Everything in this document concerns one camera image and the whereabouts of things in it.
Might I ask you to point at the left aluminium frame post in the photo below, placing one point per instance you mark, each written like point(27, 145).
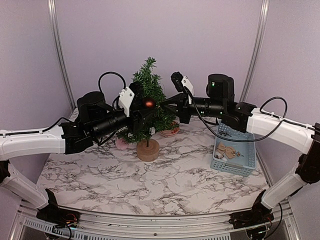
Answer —
point(59, 51)

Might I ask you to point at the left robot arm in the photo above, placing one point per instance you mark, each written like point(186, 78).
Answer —
point(19, 150)

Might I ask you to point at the copper bauble ornament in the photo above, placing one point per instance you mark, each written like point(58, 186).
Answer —
point(149, 102)

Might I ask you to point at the small green christmas tree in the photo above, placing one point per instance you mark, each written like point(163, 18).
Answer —
point(161, 121)

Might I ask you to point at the beige fabric ornament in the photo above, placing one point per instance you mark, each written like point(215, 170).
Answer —
point(226, 150)

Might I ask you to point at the white light battery box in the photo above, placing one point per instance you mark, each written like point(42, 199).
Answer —
point(152, 130)

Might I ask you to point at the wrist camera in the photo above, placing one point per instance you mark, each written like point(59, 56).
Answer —
point(130, 96)
point(181, 81)

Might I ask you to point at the white grey small ornament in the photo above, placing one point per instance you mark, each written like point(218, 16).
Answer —
point(219, 155)

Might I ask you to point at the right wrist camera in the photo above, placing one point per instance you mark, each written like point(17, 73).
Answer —
point(181, 81)

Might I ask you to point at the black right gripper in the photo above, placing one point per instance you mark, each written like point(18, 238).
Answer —
point(182, 101)

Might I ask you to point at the front aluminium rail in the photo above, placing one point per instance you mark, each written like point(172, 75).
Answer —
point(92, 225)

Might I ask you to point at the pink pompom ornament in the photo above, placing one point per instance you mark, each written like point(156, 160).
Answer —
point(121, 144)

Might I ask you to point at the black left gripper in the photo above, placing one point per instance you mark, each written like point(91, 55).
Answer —
point(137, 123)

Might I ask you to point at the light blue perforated basket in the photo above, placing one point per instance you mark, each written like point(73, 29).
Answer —
point(242, 166)

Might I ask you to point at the aluminium frame post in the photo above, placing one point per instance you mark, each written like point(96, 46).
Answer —
point(258, 43)
point(59, 51)

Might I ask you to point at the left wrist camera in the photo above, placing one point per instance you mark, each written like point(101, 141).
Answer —
point(130, 96)

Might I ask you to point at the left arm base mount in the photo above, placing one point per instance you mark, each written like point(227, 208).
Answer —
point(54, 214)

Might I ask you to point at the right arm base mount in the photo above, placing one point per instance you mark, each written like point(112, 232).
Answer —
point(258, 214)

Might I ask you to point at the right aluminium frame post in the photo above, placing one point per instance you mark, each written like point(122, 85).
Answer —
point(258, 43)

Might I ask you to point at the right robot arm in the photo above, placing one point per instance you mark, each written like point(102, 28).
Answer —
point(280, 136)

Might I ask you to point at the orange white patterned bowl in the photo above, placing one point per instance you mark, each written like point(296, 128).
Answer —
point(171, 132)

